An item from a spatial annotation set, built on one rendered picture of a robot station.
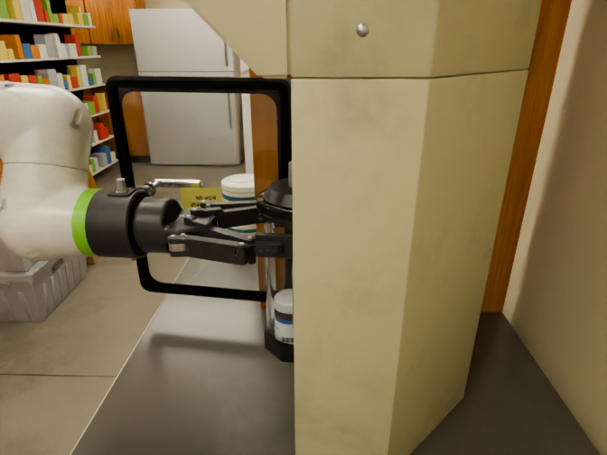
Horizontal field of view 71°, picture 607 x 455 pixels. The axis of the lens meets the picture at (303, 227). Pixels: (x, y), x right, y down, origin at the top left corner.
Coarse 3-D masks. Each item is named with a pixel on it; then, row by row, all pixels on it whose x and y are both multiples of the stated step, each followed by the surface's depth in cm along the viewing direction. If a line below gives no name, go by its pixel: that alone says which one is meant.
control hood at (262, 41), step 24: (192, 0) 32; (216, 0) 32; (240, 0) 32; (264, 0) 32; (288, 0) 32; (216, 24) 32; (240, 24) 32; (264, 24) 32; (288, 24) 32; (240, 48) 33; (264, 48) 33; (288, 48) 33; (264, 72) 34; (288, 72) 34
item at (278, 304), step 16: (272, 208) 50; (288, 208) 49; (272, 224) 52; (288, 224) 50; (272, 272) 54; (288, 272) 53; (272, 288) 55; (288, 288) 54; (272, 304) 56; (288, 304) 55; (272, 320) 58; (288, 320) 56; (272, 336) 59; (288, 336) 57
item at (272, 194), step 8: (288, 168) 52; (288, 176) 52; (272, 184) 53; (280, 184) 53; (288, 184) 53; (272, 192) 51; (280, 192) 50; (288, 192) 50; (272, 200) 51; (280, 200) 50; (288, 200) 50
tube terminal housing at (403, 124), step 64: (320, 0) 31; (384, 0) 31; (448, 0) 32; (512, 0) 39; (320, 64) 33; (384, 64) 33; (448, 64) 35; (512, 64) 43; (320, 128) 35; (384, 128) 35; (448, 128) 38; (512, 128) 47; (320, 192) 37; (384, 192) 37; (448, 192) 41; (320, 256) 40; (384, 256) 40; (448, 256) 46; (320, 320) 43; (384, 320) 43; (448, 320) 51; (320, 384) 46; (384, 384) 46; (448, 384) 58; (320, 448) 50; (384, 448) 50
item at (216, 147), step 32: (128, 96) 68; (160, 96) 67; (192, 96) 66; (224, 96) 65; (256, 96) 65; (128, 128) 70; (160, 128) 69; (192, 128) 68; (224, 128) 68; (256, 128) 67; (160, 160) 71; (192, 160) 70; (224, 160) 70; (256, 160) 69; (160, 192) 74; (192, 192) 73; (224, 192) 72; (256, 192) 71; (256, 224) 73; (160, 256) 79; (256, 288) 79
